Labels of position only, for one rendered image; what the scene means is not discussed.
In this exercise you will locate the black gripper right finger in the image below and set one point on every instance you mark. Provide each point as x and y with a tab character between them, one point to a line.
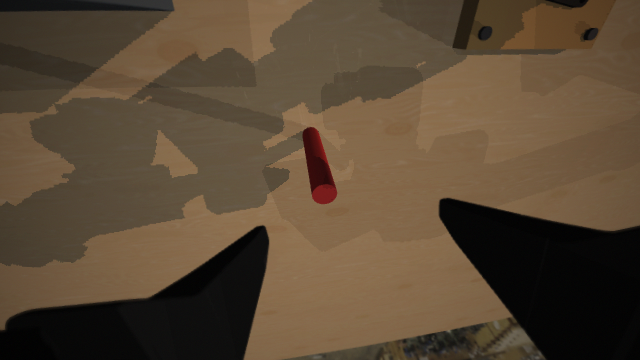
575	291

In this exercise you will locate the red peg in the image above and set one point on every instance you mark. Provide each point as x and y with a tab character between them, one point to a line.
322	185

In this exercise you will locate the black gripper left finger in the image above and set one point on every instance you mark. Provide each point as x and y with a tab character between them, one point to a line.
205	315

